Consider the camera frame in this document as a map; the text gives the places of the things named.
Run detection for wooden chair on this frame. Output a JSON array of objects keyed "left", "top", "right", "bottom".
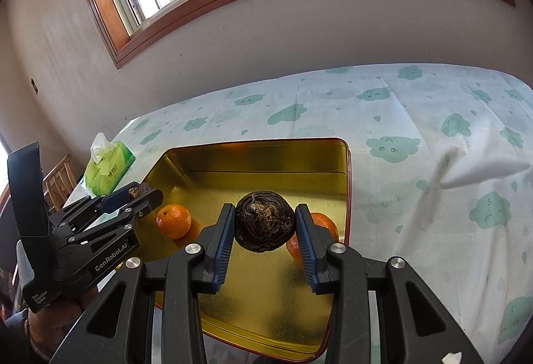
[{"left": 43, "top": 155, "right": 77, "bottom": 211}]

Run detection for small dark wrinkled fruit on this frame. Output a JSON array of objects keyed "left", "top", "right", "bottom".
[{"left": 128, "top": 183, "right": 153, "bottom": 201}]

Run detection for red gold toffee tin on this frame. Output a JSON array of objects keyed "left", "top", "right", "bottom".
[{"left": 126, "top": 138, "right": 351, "bottom": 363}]

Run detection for small orange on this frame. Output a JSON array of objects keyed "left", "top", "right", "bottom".
[{"left": 155, "top": 204, "right": 193, "bottom": 240}]

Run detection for dark wall socket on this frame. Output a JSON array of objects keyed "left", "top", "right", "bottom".
[{"left": 31, "top": 79, "right": 39, "bottom": 95}]

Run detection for large dark wrinkled fruit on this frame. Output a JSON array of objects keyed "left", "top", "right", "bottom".
[{"left": 234, "top": 191, "right": 296, "bottom": 253}]

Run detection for white cloud-pattern tablecloth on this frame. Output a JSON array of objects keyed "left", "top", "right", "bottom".
[{"left": 61, "top": 62, "right": 533, "bottom": 364}]

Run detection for person's left hand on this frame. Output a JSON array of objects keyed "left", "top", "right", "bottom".
[{"left": 28, "top": 287, "right": 99, "bottom": 361}]

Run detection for green tissue pack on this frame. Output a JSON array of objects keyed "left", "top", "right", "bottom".
[{"left": 84, "top": 133, "right": 136, "bottom": 196}]

